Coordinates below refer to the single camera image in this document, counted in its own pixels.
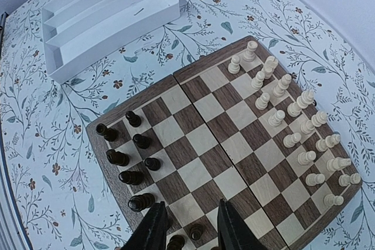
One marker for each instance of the wooden chess board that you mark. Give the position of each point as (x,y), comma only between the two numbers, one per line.
(215,137)

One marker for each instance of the dark chess piece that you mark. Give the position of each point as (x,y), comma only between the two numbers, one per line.
(109,134)
(131,177)
(140,202)

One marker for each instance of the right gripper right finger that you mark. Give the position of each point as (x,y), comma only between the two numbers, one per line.
(233,232)

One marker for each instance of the white chess king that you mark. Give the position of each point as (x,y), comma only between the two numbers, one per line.
(302,102)

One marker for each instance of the floral table cloth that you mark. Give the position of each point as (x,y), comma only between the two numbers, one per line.
(62,197)

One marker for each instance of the white chess bishop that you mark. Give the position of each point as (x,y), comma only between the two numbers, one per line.
(327,143)

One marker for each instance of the white chess pawn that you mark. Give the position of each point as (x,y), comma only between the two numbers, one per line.
(313,179)
(305,158)
(345,179)

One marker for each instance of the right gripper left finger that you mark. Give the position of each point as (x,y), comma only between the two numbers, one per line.
(151,232)

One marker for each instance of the white chess knight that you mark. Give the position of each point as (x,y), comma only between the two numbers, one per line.
(338,163)

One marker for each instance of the dark chess pawn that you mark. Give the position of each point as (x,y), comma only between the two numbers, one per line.
(152,163)
(117,158)
(133,119)
(196,231)
(142,142)

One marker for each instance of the white plastic tray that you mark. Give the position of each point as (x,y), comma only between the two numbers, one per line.
(77,33)

